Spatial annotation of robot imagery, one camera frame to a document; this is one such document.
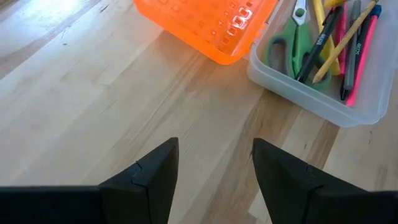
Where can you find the pink pencil with blue tip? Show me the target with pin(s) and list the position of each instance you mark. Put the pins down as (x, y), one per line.
(363, 59)

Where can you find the wooden pencil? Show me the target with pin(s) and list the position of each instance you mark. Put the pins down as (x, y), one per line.
(342, 45)

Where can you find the grey pen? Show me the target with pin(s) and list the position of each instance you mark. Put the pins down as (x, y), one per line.
(351, 68)

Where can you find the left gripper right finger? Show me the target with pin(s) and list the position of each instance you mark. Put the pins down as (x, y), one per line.
(295, 193)

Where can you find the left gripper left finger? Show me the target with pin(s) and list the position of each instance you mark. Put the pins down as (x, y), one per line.
(140, 193)

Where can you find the yellow highlighter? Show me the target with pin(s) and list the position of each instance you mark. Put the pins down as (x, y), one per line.
(334, 3)
(319, 12)

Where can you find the pink highlighter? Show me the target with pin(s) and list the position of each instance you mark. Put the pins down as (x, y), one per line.
(342, 28)

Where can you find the clear box with orange lid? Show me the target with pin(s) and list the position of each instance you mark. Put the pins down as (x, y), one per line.
(202, 28)

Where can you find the black pen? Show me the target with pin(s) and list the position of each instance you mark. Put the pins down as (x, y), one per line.
(362, 40)
(320, 40)

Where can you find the green scissors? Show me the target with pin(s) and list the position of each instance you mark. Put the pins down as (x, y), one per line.
(290, 40)

